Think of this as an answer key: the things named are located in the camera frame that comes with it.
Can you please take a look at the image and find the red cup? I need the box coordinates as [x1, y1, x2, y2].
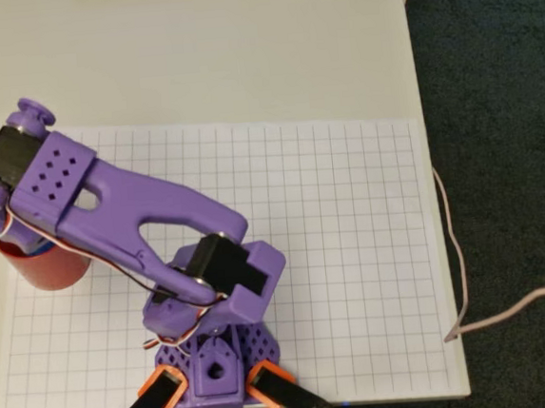
[0, 218, 94, 297]

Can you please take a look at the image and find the pink cable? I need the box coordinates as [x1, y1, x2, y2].
[399, 0, 545, 344]

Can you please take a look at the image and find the white grid paper sheet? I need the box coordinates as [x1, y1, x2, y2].
[0, 94, 456, 408]

